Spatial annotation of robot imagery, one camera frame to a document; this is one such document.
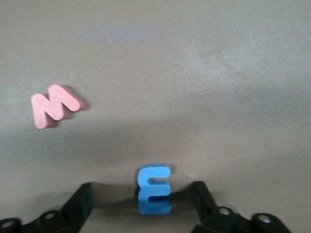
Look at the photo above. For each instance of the blue lowercase letter m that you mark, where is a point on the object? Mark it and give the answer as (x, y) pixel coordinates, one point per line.
(145, 184)

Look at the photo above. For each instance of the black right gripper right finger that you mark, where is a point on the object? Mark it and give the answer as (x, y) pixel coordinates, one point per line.
(201, 199)

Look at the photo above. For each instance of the red lowercase letter w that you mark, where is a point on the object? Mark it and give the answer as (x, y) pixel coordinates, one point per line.
(58, 97)

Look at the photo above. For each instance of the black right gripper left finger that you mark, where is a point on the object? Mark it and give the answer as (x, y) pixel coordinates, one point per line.
(80, 206)

